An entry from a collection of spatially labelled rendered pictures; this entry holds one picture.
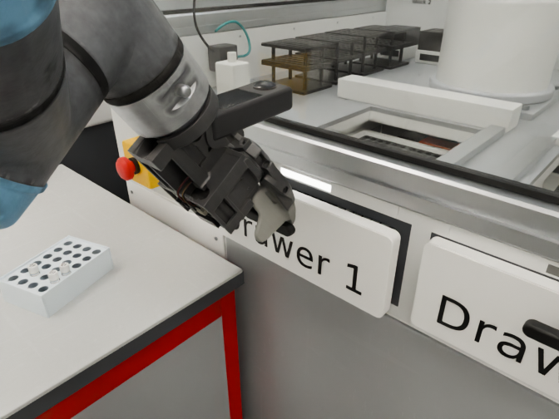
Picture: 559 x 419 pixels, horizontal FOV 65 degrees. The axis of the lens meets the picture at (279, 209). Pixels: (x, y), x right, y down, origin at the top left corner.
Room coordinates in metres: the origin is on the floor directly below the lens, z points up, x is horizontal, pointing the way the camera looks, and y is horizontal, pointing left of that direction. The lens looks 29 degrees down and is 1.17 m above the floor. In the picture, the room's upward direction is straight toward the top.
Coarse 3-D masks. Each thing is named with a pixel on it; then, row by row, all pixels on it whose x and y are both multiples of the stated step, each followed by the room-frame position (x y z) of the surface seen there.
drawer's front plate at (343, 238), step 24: (312, 216) 0.45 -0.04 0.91; (336, 216) 0.42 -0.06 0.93; (360, 216) 0.42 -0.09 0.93; (240, 240) 0.53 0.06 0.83; (288, 240) 0.47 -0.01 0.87; (312, 240) 0.45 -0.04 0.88; (336, 240) 0.42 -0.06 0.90; (360, 240) 0.40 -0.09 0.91; (384, 240) 0.38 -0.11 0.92; (288, 264) 0.47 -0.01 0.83; (312, 264) 0.44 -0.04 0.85; (336, 264) 0.42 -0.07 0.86; (360, 264) 0.40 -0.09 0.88; (384, 264) 0.38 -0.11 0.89; (336, 288) 0.42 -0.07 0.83; (360, 288) 0.40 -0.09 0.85; (384, 288) 0.38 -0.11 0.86; (384, 312) 0.38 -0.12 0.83
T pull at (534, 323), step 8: (528, 320) 0.28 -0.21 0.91; (536, 320) 0.28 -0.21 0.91; (528, 328) 0.27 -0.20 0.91; (536, 328) 0.27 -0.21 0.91; (544, 328) 0.27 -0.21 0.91; (552, 328) 0.27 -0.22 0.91; (528, 336) 0.27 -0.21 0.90; (536, 336) 0.27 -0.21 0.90; (544, 336) 0.26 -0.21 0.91; (552, 336) 0.26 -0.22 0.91; (544, 344) 0.26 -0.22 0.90; (552, 344) 0.26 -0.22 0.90
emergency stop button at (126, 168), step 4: (116, 160) 0.68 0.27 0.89; (120, 160) 0.67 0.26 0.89; (124, 160) 0.67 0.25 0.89; (128, 160) 0.67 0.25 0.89; (116, 164) 0.67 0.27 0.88; (120, 164) 0.67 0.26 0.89; (124, 164) 0.66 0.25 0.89; (128, 164) 0.66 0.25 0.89; (132, 164) 0.68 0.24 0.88; (116, 168) 0.68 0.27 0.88; (120, 168) 0.67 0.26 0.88; (124, 168) 0.66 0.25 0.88; (128, 168) 0.66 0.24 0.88; (132, 168) 0.66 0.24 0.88; (120, 172) 0.67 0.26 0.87; (124, 172) 0.66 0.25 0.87; (128, 172) 0.66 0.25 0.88; (132, 172) 0.66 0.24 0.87; (120, 176) 0.67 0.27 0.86; (124, 176) 0.66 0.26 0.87; (128, 176) 0.66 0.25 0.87; (132, 176) 0.66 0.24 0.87
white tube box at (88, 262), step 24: (72, 240) 0.58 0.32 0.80; (24, 264) 0.51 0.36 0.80; (48, 264) 0.52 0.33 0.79; (72, 264) 0.52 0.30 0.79; (96, 264) 0.53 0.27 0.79; (0, 288) 0.48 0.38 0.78; (24, 288) 0.46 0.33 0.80; (48, 288) 0.46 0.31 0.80; (72, 288) 0.49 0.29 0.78; (48, 312) 0.45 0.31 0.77
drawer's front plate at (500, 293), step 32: (448, 256) 0.36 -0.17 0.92; (480, 256) 0.35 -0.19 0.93; (416, 288) 0.37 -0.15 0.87; (448, 288) 0.35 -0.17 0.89; (480, 288) 0.33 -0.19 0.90; (512, 288) 0.31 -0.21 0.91; (544, 288) 0.30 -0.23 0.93; (416, 320) 0.37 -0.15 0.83; (448, 320) 0.35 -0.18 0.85; (512, 320) 0.31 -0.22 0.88; (544, 320) 0.29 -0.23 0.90; (480, 352) 0.32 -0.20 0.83; (512, 352) 0.30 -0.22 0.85; (544, 352) 0.29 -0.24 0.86; (544, 384) 0.28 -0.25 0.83
